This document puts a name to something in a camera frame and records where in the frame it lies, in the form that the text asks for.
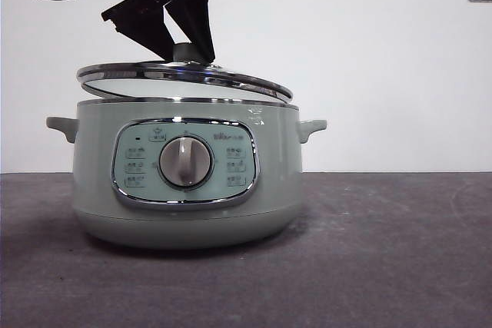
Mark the glass lid with green knob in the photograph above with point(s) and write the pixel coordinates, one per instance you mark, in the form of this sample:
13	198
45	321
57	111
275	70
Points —
115	72

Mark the pale green electric pot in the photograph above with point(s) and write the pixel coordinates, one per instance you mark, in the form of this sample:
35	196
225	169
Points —
96	151

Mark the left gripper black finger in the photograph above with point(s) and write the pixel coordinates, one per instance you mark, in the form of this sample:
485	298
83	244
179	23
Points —
196	17
142	24

